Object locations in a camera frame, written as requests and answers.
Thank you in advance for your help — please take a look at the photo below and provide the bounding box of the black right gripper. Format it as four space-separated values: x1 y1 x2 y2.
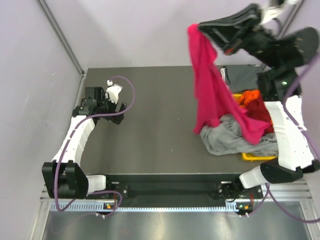
195 4 280 69

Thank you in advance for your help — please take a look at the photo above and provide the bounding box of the pink t shirt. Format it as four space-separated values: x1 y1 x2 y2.
187 24 270 145

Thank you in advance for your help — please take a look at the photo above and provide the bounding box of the light grey t shirt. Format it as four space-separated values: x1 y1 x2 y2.
200 114 279 157

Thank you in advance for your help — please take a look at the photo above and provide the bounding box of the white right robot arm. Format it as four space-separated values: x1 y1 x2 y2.
198 0 320 198

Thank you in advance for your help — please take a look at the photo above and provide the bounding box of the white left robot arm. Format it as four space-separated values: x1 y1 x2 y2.
41 84 127 199

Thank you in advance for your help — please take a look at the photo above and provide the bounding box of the folded dark grey t shirt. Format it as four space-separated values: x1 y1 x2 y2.
220 64 262 93

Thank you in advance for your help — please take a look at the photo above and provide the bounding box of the orange t shirt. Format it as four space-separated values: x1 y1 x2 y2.
236 89 260 108

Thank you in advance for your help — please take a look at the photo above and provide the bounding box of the dark red t shirt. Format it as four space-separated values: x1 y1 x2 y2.
245 95 274 135

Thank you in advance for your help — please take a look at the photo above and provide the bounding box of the yellow plastic bin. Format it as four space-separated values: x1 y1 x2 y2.
231 92 278 162

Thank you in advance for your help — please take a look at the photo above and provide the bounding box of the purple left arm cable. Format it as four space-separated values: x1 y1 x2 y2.
53 75 136 221

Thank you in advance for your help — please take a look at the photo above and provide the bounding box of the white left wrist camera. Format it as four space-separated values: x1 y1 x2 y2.
105 79 123 104

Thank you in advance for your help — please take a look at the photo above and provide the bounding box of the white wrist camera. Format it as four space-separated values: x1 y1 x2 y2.
105 79 123 104
260 0 300 25

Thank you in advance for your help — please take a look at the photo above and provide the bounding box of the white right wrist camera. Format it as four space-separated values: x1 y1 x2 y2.
260 0 300 25

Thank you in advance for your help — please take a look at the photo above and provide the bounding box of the right aluminium corner post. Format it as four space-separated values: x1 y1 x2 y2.
259 0 307 72

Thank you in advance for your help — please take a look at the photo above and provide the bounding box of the aluminium corner post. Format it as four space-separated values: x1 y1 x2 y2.
259 0 307 72
35 0 85 76

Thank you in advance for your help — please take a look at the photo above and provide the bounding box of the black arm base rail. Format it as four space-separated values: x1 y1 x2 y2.
82 172 263 207

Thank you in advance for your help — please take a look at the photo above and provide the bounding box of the slotted grey cable duct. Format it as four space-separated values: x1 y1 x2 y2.
59 200 253 213

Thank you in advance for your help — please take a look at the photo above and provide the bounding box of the left aluminium corner post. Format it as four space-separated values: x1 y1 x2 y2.
35 0 85 76

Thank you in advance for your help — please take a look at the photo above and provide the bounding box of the aluminium frame rail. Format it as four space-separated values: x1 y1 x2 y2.
40 180 311 202

